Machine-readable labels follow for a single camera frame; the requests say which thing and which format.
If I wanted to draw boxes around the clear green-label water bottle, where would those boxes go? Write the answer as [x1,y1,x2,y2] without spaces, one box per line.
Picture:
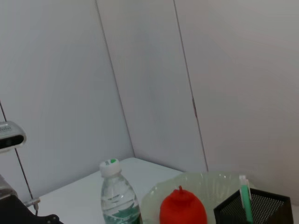
[99,158,142,224]

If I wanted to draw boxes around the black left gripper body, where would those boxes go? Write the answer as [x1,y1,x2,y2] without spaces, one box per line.
[0,195,64,224]

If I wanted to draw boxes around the pale green glass fruit plate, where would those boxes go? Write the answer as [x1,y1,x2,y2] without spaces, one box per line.
[141,171,257,224]

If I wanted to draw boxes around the red-orange toy orange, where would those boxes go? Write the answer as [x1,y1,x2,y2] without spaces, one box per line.
[159,185,208,224]

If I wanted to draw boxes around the silver left wrist pin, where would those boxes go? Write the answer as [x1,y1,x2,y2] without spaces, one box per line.
[24,197,41,210]

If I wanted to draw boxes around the black mesh pen holder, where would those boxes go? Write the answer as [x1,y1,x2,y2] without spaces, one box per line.
[214,188,292,224]

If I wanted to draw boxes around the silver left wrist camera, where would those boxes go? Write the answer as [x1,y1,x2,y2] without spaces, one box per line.
[0,120,27,154]

